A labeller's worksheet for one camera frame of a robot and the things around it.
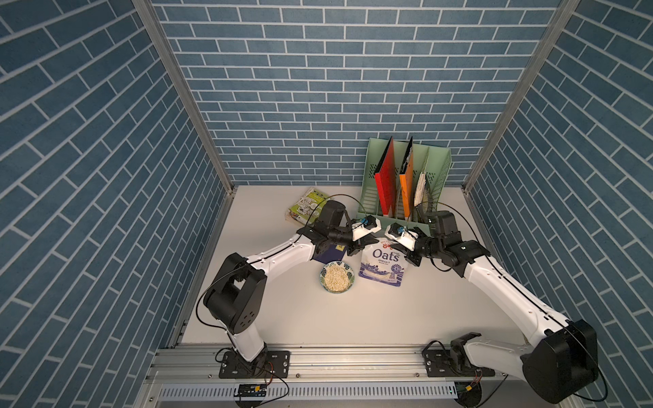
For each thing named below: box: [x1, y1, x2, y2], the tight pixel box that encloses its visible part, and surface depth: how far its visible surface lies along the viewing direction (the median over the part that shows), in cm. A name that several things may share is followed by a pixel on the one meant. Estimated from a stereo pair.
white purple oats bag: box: [358, 238, 408, 288], surface depth 84 cm
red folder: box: [374, 136, 398, 216], surface depth 90 cm
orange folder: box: [399, 136, 415, 218], surface depth 93 cm
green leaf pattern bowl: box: [319, 260, 356, 295], surface depth 90 cm
